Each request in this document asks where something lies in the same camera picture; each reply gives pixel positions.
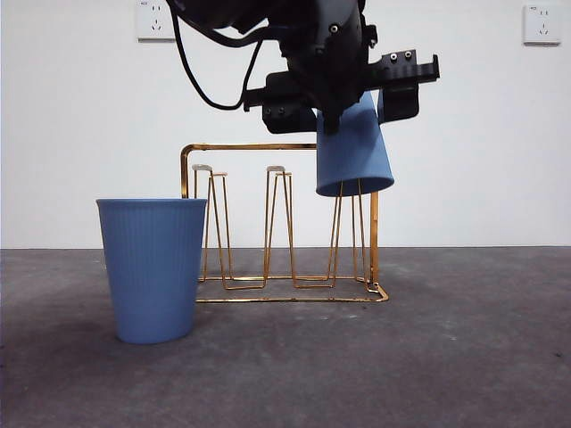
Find blue ribbed plastic cup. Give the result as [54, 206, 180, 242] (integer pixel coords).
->
[95, 198, 209, 345]
[314, 91, 395, 198]

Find gold wire cup rack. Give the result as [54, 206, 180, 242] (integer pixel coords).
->
[179, 142, 390, 304]

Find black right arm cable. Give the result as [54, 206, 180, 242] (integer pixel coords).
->
[165, 0, 269, 111]

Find white wall power socket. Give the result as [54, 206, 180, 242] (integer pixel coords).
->
[522, 4, 562, 46]
[136, 0, 178, 44]

